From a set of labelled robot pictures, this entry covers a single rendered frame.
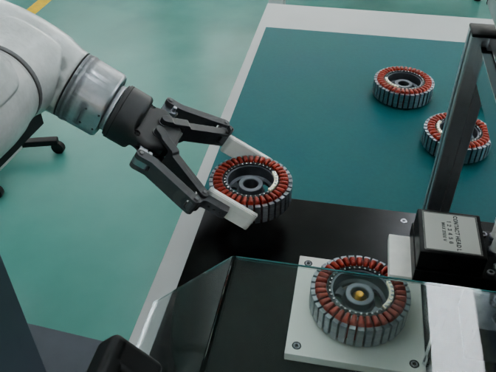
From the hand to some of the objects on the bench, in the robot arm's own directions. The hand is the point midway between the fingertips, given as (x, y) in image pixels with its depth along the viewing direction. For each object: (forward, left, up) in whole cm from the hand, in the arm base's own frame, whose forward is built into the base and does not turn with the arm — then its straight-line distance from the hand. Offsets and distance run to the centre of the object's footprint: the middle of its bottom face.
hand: (248, 185), depth 78 cm
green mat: (+37, +40, -7) cm, 54 cm away
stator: (+30, +28, -7) cm, 41 cm away
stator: (+16, -14, -4) cm, 22 cm away
